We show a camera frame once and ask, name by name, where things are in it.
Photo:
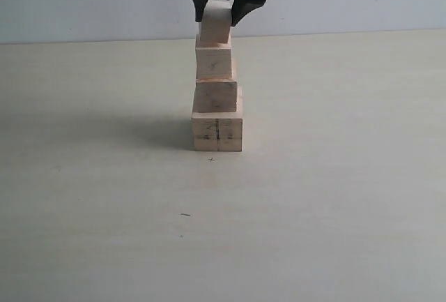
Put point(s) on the smallest wooden cube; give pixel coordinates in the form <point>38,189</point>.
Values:
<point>216,23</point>

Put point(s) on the medium striped wooden cube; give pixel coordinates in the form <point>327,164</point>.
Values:
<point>214,60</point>

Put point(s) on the second largest wooden cube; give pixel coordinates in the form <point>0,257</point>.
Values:
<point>216,94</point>

